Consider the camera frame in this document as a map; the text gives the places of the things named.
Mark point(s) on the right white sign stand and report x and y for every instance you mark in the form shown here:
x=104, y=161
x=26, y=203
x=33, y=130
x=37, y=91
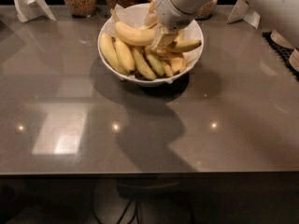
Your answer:
x=243, y=12

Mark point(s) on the lower wooden bowl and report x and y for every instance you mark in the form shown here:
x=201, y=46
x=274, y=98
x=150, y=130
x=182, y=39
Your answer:
x=294, y=60

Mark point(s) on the wooden bowl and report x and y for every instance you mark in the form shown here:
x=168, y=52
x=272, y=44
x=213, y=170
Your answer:
x=280, y=40
x=294, y=60

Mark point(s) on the black rubber mat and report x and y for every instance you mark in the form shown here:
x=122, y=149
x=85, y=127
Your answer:
x=283, y=53

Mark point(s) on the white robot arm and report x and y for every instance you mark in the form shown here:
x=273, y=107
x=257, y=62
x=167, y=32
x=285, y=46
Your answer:
x=281, y=15

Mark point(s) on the right pointing yellow banana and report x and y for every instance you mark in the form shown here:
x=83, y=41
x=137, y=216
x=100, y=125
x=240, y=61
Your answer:
x=184, y=45

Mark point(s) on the greenish yellow banana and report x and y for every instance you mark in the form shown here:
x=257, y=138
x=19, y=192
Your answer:
x=155, y=61

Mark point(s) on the left white sign stand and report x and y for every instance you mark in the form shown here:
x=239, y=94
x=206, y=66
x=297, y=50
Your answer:
x=31, y=9

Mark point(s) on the right glass cereal jar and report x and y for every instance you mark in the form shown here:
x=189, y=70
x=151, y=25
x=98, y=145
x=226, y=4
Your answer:
x=206, y=10

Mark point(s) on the white ceramic bowl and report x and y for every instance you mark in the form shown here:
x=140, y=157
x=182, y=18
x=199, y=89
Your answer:
x=108, y=28

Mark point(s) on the upper wooden bowl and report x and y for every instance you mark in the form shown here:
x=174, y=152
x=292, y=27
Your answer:
x=280, y=40

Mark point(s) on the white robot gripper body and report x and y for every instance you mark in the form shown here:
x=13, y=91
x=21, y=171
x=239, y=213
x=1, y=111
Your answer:
x=173, y=12

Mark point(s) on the white sign stand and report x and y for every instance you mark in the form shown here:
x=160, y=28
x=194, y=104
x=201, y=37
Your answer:
x=243, y=12
x=31, y=9

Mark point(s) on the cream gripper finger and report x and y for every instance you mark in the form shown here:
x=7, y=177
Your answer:
x=163, y=37
x=151, y=17

